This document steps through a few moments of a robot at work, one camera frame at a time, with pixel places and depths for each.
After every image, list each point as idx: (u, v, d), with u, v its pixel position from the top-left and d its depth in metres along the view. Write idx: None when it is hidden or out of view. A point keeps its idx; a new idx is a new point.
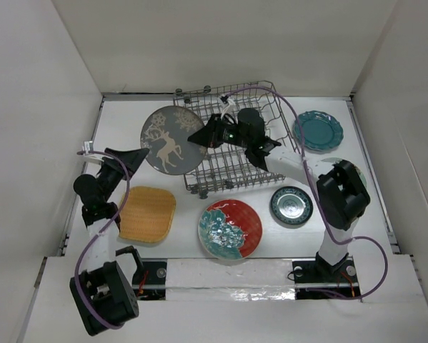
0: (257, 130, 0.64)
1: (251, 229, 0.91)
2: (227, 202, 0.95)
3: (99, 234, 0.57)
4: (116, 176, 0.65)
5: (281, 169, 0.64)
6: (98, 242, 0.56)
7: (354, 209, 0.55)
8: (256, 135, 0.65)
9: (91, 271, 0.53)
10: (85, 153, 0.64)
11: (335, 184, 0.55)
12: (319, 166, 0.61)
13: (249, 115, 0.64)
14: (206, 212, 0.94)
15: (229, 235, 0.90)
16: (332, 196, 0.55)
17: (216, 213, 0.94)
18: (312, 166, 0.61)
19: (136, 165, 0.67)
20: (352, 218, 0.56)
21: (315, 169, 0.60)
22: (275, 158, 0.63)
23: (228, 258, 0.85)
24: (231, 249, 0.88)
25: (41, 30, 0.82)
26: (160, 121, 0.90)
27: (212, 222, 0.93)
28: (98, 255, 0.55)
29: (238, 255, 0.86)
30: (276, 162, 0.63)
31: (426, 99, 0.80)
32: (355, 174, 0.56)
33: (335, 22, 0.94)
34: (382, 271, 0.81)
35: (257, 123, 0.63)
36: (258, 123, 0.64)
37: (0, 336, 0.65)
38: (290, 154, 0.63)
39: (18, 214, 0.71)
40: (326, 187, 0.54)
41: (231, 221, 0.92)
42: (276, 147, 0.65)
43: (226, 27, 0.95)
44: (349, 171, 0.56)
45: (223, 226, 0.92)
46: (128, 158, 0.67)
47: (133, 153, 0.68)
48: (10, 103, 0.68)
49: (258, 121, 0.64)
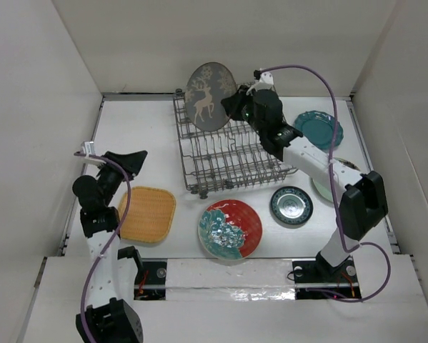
0: (273, 113, 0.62)
1: (250, 229, 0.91)
2: (227, 202, 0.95)
3: (102, 257, 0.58)
4: (115, 179, 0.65)
5: (299, 163, 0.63)
6: (102, 267, 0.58)
7: (371, 220, 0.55)
8: (271, 120, 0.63)
9: (95, 304, 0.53)
10: (86, 156, 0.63)
11: (362, 198, 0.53)
12: (345, 173, 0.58)
13: (269, 97, 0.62)
14: (206, 212, 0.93)
15: (229, 235, 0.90)
16: (356, 209, 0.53)
17: (216, 214, 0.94)
18: (338, 172, 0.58)
19: (136, 167, 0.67)
20: (368, 228, 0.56)
21: (342, 176, 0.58)
22: (296, 152, 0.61)
23: (228, 258, 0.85)
24: (231, 249, 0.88)
25: (41, 29, 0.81)
26: (208, 73, 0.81)
27: (212, 222, 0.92)
28: (103, 286, 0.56)
29: (239, 255, 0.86)
30: (297, 157, 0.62)
31: (426, 100, 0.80)
32: (381, 186, 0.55)
33: (336, 22, 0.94)
34: (384, 271, 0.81)
35: (273, 105, 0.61)
36: (274, 106, 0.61)
37: (0, 338, 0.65)
38: (313, 152, 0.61)
39: (18, 215, 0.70)
40: (352, 201, 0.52)
41: (231, 221, 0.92)
42: (296, 138, 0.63)
43: (226, 26, 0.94)
44: (376, 183, 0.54)
45: (223, 226, 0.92)
46: (130, 161, 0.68)
47: (133, 156, 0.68)
48: (10, 103, 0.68)
49: (274, 103, 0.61)
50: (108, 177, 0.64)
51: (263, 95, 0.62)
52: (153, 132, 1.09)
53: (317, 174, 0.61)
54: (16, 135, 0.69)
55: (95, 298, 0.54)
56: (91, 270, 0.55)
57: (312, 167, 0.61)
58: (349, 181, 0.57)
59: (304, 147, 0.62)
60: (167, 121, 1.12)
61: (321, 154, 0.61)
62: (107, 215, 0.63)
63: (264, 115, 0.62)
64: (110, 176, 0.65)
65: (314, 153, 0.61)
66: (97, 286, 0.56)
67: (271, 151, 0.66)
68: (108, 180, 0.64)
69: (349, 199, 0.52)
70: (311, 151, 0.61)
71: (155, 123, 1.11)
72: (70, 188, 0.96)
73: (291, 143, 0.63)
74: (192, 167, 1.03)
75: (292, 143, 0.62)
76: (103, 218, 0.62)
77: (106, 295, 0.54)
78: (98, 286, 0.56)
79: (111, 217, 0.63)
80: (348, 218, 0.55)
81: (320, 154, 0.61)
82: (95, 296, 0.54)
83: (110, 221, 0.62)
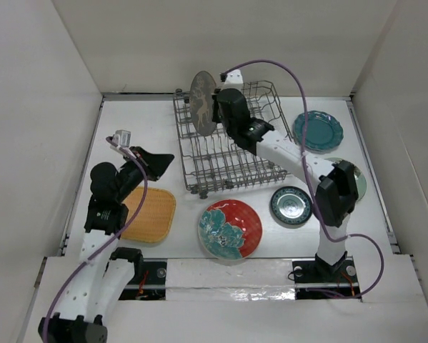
0: (239, 108, 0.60)
1: (251, 229, 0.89)
2: (227, 202, 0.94)
3: (88, 264, 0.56)
4: (136, 176, 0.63)
5: (273, 158, 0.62)
6: (84, 273, 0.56)
7: (344, 207, 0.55)
8: (239, 115, 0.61)
9: (63, 309, 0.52)
10: (116, 146, 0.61)
11: (336, 187, 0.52)
12: (319, 164, 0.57)
13: (231, 93, 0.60)
14: (206, 212, 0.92)
15: (230, 236, 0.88)
16: (331, 199, 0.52)
17: (216, 214, 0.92)
18: (311, 163, 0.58)
19: (159, 171, 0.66)
20: (341, 215, 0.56)
21: (315, 168, 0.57)
22: (269, 146, 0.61)
23: (228, 258, 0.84)
24: (231, 249, 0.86)
25: (42, 29, 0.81)
26: (201, 81, 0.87)
27: (212, 222, 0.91)
28: (78, 294, 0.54)
29: (239, 255, 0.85)
30: (269, 151, 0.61)
31: (426, 100, 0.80)
32: (353, 174, 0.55)
33: (336, 22, 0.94)
34: (377, 269, 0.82)
35: (238, 101, 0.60)
36: (238, 101, 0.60)
37: (0, 337, 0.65)
38: (286, 144, 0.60)
39: (18, 215, 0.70)
40: (327, 191, 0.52)
41: (231, 221, 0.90)
42: (269, 132, 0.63)
43: (226, 26, 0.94)
44: (347, 171, 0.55)
45: (223, 226, 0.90)
46: (155, 161, 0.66)
47: (162, 157, 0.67)
48: (10, 103, 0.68)
49: (239, 98, 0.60)
50: (130, 174, 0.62)
51: (227, 92, 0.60)
52: (153, 132, 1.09)
53: (291, 168, 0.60)
54: (16, 134, 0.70)
55: (64, 306, 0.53)
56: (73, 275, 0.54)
57: (286, 160, 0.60)
58: (323, 171, 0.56)
59: (276, 141, 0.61)
60: (167, 121, 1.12)
61: (293, 146, 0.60)
62: (112, 211, 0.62)
63: (231, 112, 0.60)
64: (132, 174, 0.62)
65: (286, 146, 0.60)
66: (71, 294, 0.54)
67: (244, 146, 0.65)
68: (129, 176, 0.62)
69: (323, 189, 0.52)
70: (283, 145, 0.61)
71: (155, 123, 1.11)
72: (70, 188, 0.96)
73: (264, 138, 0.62)
74: (192, 167, 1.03)
75: (265, 138, 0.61)
76: (106, 213, 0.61)
77: (76, 309, 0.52)
78: (73, 296, 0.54)
79: (115, 214, 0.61)
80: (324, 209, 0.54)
81: (292, 146, 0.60)
82: (65, 304, 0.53)
83: (111, 219, 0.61)
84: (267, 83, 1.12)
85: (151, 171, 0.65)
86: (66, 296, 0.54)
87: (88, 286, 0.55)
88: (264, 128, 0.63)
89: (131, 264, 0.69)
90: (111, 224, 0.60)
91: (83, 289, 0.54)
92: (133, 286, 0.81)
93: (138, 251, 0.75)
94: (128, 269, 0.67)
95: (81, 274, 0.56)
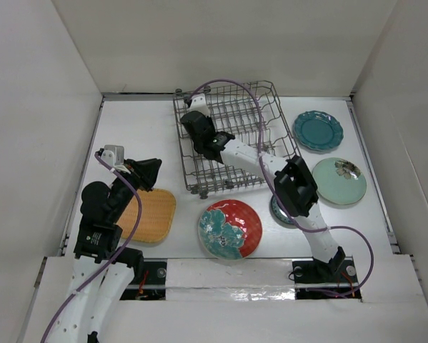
0: (199, 126, 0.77)
1: (251, 229, 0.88)
2: (227, 202, 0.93)
3: (76, 293, 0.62)
4: (126, 193, 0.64)
5: (237, 163, 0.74)
6: (74, 302, 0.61)
7: (305, 198, 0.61)
8: (201, 131, 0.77)
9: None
10: (109, 169, 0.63)
11: (290, 181, 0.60)
12: (274, 161, 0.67)
13: (192, 116, 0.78)
14: (206, 212, 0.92)
15: (230, 236, 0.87)
16: (288, 192, 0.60)
17: (216, 214, 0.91)
18: (267, 162, 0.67)
19: (151, 179, 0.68)
20: (304, 206, 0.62)
21: (271, 165, 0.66)
22: (231, 153, 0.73)
23: (228, 258, 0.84)
24: (232, 249, 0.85)
25: (42, 29, 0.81)
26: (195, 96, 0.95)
27: (212, 222, 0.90)
28: (66, 329, 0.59)
29: (239, 255, 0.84)
30: (231, 156, 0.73)
31: (426, 100, 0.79)
32: (305, 166, 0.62)
33: (336, 22, 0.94)
34: (366, 271, 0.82)
35: (197, 120, 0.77)
36: (197, 121, 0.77)
37: (1, 337, 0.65)
38: (244, 149, 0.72)
39: (17, 215, 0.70)
40: (281, 185, 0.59)
41: (231, 221, 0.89)
42: (229, 141, 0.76)
43: (226, 26, 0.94)
44: (301, 165, 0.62)
45: (223, 226, 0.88)
46: (145, 172, 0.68)
47: (151, 166, 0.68)
48: (11, 103, 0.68)
49: (197, 118, 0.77)
50: (118, 192, 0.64)
51: (188, 116, 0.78)
52: (153, 132, 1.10)
53: (252, 168, 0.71)
54: (16, 133, 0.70)
55: (55, 338, 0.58)
56: (62, 307, 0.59)
57: (246, 163, 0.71)
58: (278, 167, 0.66)
59: (236, 147, 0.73)
60: (167, 121, 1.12)
61: (251, 151, 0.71)
62: (103, 234, 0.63)
63: (194, 131, 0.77)
64: (121, 191, 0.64)
65: (245, 151, 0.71)
66: (62, 326, 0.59)
67: (212, 156, 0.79)
68: (117, 195, 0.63)
69: (278, 184, 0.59)
70: (243, 150, 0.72)
71: (155, 123, 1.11)
72: (70, 188, 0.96)
73: (226, 147, 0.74)
74: (193, 167, 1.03)
75: (226, 146, 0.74)
76: (97, 236, 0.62)
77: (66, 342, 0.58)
78: (63, 328, 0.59)
79: (106, 237, 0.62)
80: (286, 201, 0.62)
81: (251, 151, 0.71)
82: (56, 336, 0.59)
83: (102, 242, 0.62)
84: (267, 83, 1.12)
85: (142, 182, 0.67)
86: (58, 326, 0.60)
87: (77, 317, 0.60)
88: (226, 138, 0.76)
89: (131, 269, 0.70)
90: (101, 249, 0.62)
91: (72, 322, 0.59)
92: (133, 286, 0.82)
93: (139, 252, 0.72)
94: (127, 274, 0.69)
95: (71, 305, 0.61)
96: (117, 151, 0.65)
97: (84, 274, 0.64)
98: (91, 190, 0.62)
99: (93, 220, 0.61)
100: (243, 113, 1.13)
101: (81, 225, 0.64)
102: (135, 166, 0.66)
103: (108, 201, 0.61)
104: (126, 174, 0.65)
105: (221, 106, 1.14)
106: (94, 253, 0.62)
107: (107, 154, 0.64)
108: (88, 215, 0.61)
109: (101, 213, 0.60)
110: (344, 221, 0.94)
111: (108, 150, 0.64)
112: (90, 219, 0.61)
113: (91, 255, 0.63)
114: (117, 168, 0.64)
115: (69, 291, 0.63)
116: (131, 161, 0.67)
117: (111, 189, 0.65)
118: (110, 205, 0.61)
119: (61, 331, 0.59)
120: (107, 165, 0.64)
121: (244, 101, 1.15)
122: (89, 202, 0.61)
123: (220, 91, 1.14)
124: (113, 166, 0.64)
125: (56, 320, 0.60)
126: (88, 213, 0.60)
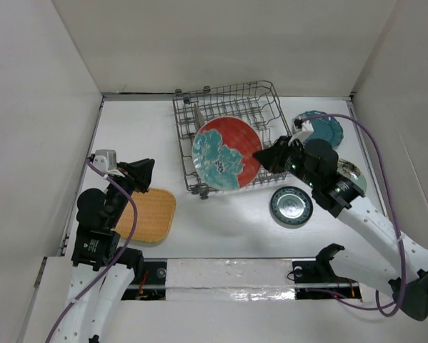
0: (327, 166, 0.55)
1: (249, 156, 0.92)
2: (223, 121, 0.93)
3: (76, 301, 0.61)
4: (121, 197, 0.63)
5: (356, 228, 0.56)
6: (74, 309, 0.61)
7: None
8: (326, 172, 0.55)
9: None
10: (103, 176, 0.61)
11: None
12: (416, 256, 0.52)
13: (320, 147, 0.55)
14: (201, 136, 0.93)
15: (227, 161, 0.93)
16: None
17: (212, 136, 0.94)
18: (408, 251, 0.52)
19: (147, 179, 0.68)
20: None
21: (413, 259, 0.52)
22: (356, 217, 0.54)
23: (225, 186, 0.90)
24: (229, 177, 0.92)
25: (42, 31, 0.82)
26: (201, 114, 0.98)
27: (208, 145, 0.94)
28: (68, 336, 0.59)
29: (235, 184, 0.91)
30: (357, 221, 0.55)
31: (426, 101, 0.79)
32: None
33: (337, 22, 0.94)
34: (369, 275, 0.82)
35: (328, 158, 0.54)
36: (329, 158, 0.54)
37: (0, 337, 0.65)
38: (378, 219, 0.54)
39: (16, 216, 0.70)
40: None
41: (228, 145, 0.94)
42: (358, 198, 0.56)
43: (225, 27, 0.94)
44: None
45: (220, 150, 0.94)
46: (138, 173, 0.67)
47: (142, 164, 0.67)
48: (11, 105, 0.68)
49: (330, 156, 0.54)
50: (115, 197, 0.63)
51: (319, 146, 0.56)
52: (153, 133, 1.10)
53: (380, 248, 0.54)
54: (16, 134, 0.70)
55: None
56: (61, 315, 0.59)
57: (375, 236, 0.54)
58: (423, 265, 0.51)
59: (366, 211, 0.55)
60: (167, 121, 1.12)
61: (386, 224, 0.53)
62: (101, 240, 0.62)
63: (317, 168, 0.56)
64: (117, 196, 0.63)
65: (378, 221, 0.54)
66: (63, 334, 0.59)
67: (325, 206, 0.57)
68: (113, 201, 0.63)
69: (420, 286, 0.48)
70: (374, 217, 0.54)
71: (154, 123, 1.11)
72: (69, 188, 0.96)
73: (352, 204, 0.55)
74: (193, 168, 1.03)
75: (354, 206, 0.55)
76: (95, 243, 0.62)
77: None
78: (63, 335, 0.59)
79: (103, 244, 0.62)
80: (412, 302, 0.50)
81: (386, 224, 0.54)
82: None
83: (100, 249, 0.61)
84: (266, 83, 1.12)
85: (137, 185, 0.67)
86: (58, 334, 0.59)
87: (78, 324, 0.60)
88: (352, 189, 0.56)
89: (131, 269, 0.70)
90: (98, 256, 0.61)
91: (73, 329, 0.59)
92: (133, 286, 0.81)
93: (140, 252, 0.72)
94: (127, 276, 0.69)
95: (69, 314, 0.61)
96: (109, 155, 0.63)
97: (83, 281, 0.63)
98: (86, 197, 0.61)
99: (90, 226, 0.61)
100: (243, 113, 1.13)
101: (78, 231, 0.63)
102: (126, 169, 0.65)
103: (104, 208, 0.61)
104: (120, 177, 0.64)
105: (221, 106, 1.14)
106: (93, 259, 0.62)
107: (99, 159, 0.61)
108: (84, 222, 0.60)
109: (98, 220, 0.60)
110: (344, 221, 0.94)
111: (99, 156, 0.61)
112: (87, 226, 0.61)
113: (90, 261, 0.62)
114: (111, 172, 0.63)
115: (68, 298, 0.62)
116: (121, 163, 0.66)
117: (106, 194, 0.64)
118: (106, 211, 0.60)
119: (62, 339, 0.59)
120: (99, 172, 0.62)
121: (244, 101, 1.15)
122: (86, 210, 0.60)
123: (220, 91, 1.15)
124: (106, 170, 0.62)
125: (56, 328, 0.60)
126: (86, 220, 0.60)
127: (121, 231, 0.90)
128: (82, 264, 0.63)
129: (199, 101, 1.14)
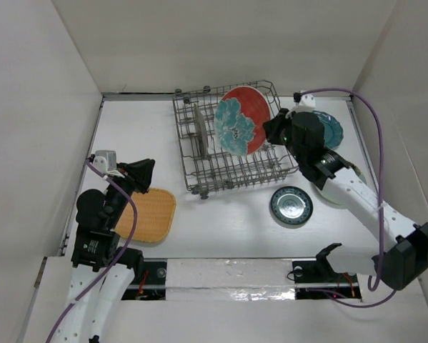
0: (313, 138, 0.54)
1: (261, 125, 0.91)
2: (241, 91, 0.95)
3: (76, 302, 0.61)
4: (121, 198, 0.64)
5: (339, 198, 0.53)
6: (74, 310, 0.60)
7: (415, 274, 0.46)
8: (312, 143, 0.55)
9: None
10: (102, 178, 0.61)
11: (413, 254, 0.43)
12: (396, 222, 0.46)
13: (306, 119, 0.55)
14: (223, 102, 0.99)
15: (242, 128, 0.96)
16: (406, 263, 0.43)
17: (232, 103, 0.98)
18: (387, 219, 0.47)
19: (146, 179, 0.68)
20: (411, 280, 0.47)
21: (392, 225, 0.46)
22: (339, 186, 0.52)
23: (235, 151, 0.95)
24: (241, 143, 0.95)
25: (42, 31, 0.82)
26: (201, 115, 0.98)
27: (229, 111, 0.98)
28: (68, 336, 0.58)
29: (244, 150, 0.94)
30: (339, 190, 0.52)
31: (426, 101, 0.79)
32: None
33: (336, 22, 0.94)
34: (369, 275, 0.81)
35: (313, 130, 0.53)
36: (314, 130, 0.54)
37: (0, 337, 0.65)
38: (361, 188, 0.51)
39: (16, 216, 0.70)
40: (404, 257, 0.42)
41: (244, 113, 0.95)
42: (342, 168, 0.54)
43: (225, 27, 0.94)
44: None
45: (238, 117, 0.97)
46: (138, 173, 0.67)
47: (141, 164, 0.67)
48: (11, 105, 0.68)
49: (316, 127, 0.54)
50: (114, 198, 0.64)
51: (305, 119, 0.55)
52: (153, 132, 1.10)
53: (361, 216, 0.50)
54: (16, 134, 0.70)
55: None
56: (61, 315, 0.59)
57: (357, 206, 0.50)
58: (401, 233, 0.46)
59: (349, 181, 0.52)
60: (167, 121, 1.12)
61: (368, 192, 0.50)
62: (101, 241, 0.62)
63: (304, 140, 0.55)
64: (116, 197, 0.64)
65: (361, 191, 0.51)
66: (63, 334, 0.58)
67: (311, 179, 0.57)
68: (113, 201, 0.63)
69: (396, 250, 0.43)
70: (358, 188, 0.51)
71: (154, 123, 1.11)
72: (69, 188, 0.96)
73: (337, 175, 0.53)
74: (193, 167, 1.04)
75: (337, 176, 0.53)
76: (94, 244, 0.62)
77: None
78: (63, 336, 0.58)
79: (102, 244, 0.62)
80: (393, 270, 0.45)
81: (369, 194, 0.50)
82: None
83: (99, 249, 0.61)
84: (266, 83, 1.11)
85: (137, 185, 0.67)
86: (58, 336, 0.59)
87: (78, 325, 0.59)
88: (337, 161, 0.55)
89: (131, 269, 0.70)
90: (98, 256, 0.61)
91: (73, 330, 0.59)
92: (133, 286, 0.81)
93: (140, 252, 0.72)
94: (127, 276, 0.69)
95: (69, 315, 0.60)
96: (109, 156, 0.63)
97: (83, 281, 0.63)
98: (86, 197, 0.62)
99: (89, 228, 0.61)
100: None
101: (78, 231, 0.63)
102: (126, 169, 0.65)
103: (103, 209, 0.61)
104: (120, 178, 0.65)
105: None
106: (93, 260, 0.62)
107: (99, 161, 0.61)
108: (83, 223, 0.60)
109: (97, 221, 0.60)
110: (344, 221, 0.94)
111: (99, 156, 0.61)
112: (87, 227, 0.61)
113: (90, 263, 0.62)
114: (110, 173, 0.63)
115: (68, 299, 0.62)
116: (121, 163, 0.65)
117: (107, 193, 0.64)
118: (106, 212, 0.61)
119: (62, 340, 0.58)
120: (98, 172, 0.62)
121: None
122: (85, 211, 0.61)
123: (220, 91, 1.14)
124: (106, 171, 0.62)
125: (56, 329, 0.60)
126: (86, 221, 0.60)
127: (121, 230, 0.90)
128: (82, 265, 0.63)
129: (199, 101, 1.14)
